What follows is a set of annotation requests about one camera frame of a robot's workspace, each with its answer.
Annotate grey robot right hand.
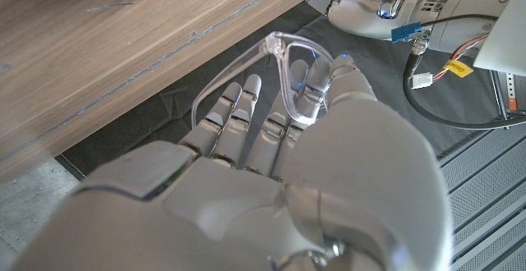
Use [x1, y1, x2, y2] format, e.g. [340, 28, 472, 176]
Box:
[7, 53, 453, 271]

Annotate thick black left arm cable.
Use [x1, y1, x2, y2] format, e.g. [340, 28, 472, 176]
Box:
[402, 51, 526, 131]

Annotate clear plastic glasses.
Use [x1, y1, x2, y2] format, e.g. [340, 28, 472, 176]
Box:
[191, 31, 335, 131]

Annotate white cable connector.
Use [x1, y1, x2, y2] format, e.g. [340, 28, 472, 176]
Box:
[410, 71, 434, 90]

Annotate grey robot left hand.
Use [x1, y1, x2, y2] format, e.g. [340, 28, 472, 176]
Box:
[291, 0, 514, 54]

